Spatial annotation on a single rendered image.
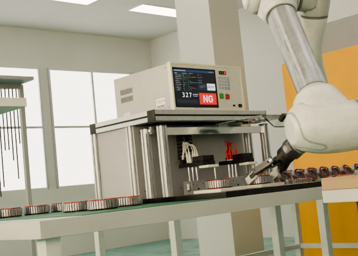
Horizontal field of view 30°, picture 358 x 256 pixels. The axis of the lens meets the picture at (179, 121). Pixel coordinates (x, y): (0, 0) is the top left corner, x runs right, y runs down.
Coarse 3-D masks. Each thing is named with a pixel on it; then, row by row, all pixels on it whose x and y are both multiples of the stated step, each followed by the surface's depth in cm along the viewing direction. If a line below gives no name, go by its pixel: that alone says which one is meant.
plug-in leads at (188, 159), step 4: (184, 144) 278; (188, 144) 278; (192, 144) 279; (184, 148) 279; (188, 148) 275; (184, 152) 279; (188, 152) 275; (192, 152) 280; (196, 152) 278; (192, 156) 279; (180, 160) 279; (184, 160) 279; (188, 160) 277
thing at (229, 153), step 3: (225, 141) 296; (228, 141) 294; (228, 144) 296; (234, 144) 296; (225, 147) 294; (228, 147) 297; (231, 147) 293; (225, 150) 294; (228, 150) 297; (231, 150) 293; (225, 153) 294; (228, 153) 297; (231, 153) 295; (237, 153) 294; (228, 156) 294; (231, 156) 295; (225, 159) 298; (228, 159) 293; (231, 159) 291
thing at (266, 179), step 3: (258, 177) 277; (261, 177) 277; (264, 177) 278; (267, 177) 279; (270, 177) 280; (255, 180) 278; (258, 180) 277; (261, 180) 277; (264, 180) 278; (267, 180) 278; (270, 180) 279; (246, 183) 282; (252, 183) 278; (255, 183) 278; (258, 183) 278; (261, 183) 278; (264, 183) 278; (267, 183) 279
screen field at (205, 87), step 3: (198, 84) 285; (201, 84) 286; (204, 84) 287; (207, 84) 288; (210, 84) 290; (213, 84) 291; (201, 87) 286; (204, 87) 287; (207, 87) 288; (210, 87) 289; (213, 87) 291
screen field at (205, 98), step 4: (200, 96) 284; (204, 96) 286; (208, 96) 288; (212, 96) 289; (200, 100) 284; (204, 100) 286; (208, 100) 287; (212, 100) 289; (216, 100) 291; (212, 104) 289; (216, 104) 290
